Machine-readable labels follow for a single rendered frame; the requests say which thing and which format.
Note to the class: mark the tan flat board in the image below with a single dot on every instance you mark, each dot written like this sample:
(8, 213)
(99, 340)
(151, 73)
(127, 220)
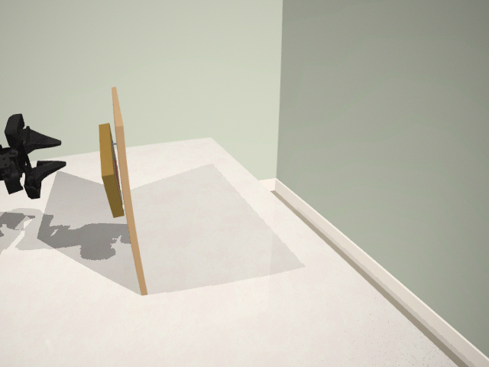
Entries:
(123, 167)

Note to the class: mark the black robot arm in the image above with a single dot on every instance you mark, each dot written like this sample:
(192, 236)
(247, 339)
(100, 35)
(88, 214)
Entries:
(10, 173)

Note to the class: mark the picture frame with red picture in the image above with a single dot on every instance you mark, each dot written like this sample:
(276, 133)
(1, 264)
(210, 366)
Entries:
(109, 170)

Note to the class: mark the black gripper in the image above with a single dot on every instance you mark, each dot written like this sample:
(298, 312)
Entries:
(24, 141)

